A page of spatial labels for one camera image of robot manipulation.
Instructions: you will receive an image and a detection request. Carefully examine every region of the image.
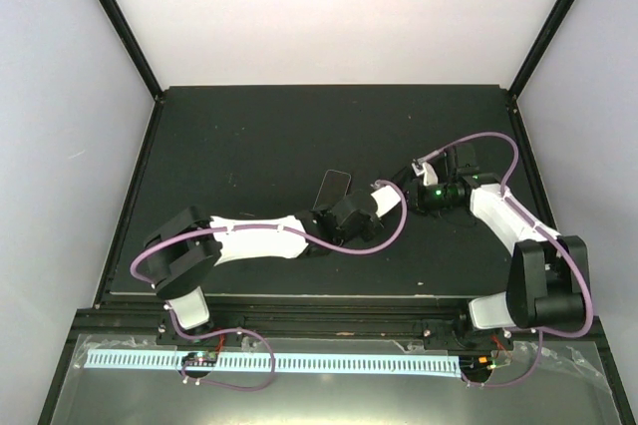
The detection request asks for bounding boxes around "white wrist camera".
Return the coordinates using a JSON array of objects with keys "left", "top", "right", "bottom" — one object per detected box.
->
[
  {"left": 411, "top": 150, "right": 442, "bottom": 187},
  {"left": 371, "top": 180, "right": 403, "bottom": 218}
]

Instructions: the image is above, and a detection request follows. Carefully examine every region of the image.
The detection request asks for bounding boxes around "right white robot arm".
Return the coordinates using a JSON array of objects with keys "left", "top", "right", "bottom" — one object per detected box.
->
[{"left": 406, "top": 142, "right": 594, "bottom": 348}]

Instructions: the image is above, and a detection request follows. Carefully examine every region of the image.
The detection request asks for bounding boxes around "white slotted cable duct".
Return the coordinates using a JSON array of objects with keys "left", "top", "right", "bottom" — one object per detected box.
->
[{"left": 84, "top": 349, "right": 462, "bottom": 378}]

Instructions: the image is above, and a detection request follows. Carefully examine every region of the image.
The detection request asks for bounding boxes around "right small circuit board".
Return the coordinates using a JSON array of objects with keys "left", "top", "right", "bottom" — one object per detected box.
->
[{"left": 471, "top": 354, "right": 511, "bottom": 370}]

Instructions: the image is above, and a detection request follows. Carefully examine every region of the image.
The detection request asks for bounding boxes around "black frame post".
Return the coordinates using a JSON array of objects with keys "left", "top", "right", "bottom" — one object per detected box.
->
[
  {"left": 98, "top": 0, "right": 163, "bottom": 101},
  {"left": 508, "top": 0, "right": 576, "bottom": 99}
]

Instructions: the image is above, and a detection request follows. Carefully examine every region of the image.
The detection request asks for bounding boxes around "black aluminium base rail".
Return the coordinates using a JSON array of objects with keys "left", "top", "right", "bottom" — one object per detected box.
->
[{"left": 94, "top": 294, "right": 594, "bottom": 346}]

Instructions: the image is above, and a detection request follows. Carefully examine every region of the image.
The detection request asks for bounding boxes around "right black frame post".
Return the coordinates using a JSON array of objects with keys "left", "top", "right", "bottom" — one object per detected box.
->
[{"left": 508, "top": 0, "right": 576, "bottom": 99}]

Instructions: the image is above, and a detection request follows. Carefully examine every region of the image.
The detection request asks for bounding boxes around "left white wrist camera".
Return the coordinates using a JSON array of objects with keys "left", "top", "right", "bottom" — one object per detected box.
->
[{"left": 371, "top": 180, "right": 403, "bottom": 218}]

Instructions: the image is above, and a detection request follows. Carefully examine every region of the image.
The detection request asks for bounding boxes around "small green circuit board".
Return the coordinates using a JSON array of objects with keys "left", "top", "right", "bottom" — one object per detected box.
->
[{"left": 181, "top": 351, "right": 217, "bottom": 367}]

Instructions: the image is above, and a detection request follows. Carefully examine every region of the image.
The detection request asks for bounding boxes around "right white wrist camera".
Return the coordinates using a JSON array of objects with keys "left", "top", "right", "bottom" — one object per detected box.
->
[{"left": 411, "top": 150, "right": 442, "bottom": 187}]

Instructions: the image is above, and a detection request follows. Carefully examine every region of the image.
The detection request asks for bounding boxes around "left black frame post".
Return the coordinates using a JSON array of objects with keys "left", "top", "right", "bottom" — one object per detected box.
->
[{"left": 98, "top": 0, "right": 163, "bottom": 101}]

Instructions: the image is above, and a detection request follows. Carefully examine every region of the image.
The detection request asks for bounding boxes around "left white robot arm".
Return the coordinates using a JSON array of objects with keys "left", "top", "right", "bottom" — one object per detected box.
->
[{"left": 143, "top": 186, "right": 401, "bottom": 344}]

